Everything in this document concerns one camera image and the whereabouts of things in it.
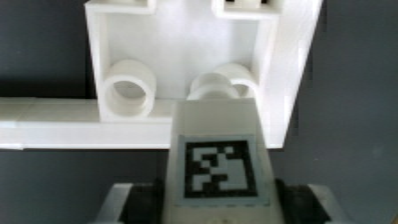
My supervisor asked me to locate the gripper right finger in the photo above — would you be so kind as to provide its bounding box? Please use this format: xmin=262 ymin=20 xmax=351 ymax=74
xmin=275 ymin=179 xmax=348 ymax=224

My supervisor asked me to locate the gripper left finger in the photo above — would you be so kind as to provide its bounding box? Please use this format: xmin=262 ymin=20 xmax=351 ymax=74
xmin=92 ymin=181 xmax=163 ymax=224

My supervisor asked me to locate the white chair leg with tag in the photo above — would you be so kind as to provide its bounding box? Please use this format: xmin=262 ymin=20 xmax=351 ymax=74
xmin=161 ymin=64 xmax=284 ymax=224

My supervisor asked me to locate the white chair seat part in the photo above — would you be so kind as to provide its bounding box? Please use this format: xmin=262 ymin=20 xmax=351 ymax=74
xmin=85 ymin=0 xmax=324 ymax=149

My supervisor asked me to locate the white L-shaped border wall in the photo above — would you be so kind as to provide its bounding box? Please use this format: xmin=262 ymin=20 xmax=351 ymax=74
xmin=0 ymin=97 xmax=173 ymax=150

